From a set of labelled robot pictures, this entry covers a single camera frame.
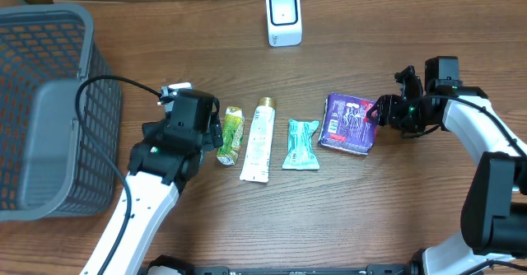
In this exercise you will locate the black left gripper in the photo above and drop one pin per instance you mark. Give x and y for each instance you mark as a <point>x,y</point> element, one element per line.
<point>212,140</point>

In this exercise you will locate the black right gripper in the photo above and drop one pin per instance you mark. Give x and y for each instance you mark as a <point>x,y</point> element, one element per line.
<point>389,115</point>

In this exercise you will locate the purple snack package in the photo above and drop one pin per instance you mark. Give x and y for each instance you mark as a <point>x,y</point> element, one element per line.
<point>345,125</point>

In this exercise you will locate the green yellow drink carton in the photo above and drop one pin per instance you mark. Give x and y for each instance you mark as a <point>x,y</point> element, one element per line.
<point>232,135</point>

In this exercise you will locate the white tube gold cap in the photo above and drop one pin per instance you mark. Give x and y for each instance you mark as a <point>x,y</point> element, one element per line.
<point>258,152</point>

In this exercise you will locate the teal candy wrapper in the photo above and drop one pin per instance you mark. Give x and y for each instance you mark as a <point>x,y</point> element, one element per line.
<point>300,152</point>

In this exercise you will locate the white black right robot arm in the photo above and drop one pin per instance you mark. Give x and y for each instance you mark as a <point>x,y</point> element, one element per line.
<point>492,227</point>

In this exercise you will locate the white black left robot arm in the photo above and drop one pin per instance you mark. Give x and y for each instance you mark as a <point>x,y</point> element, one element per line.
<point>159,167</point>

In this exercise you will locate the white barcode scanner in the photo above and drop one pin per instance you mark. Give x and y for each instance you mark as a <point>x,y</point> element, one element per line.
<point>284,22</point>

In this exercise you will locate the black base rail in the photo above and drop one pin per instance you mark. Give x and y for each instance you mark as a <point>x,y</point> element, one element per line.
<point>166,265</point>

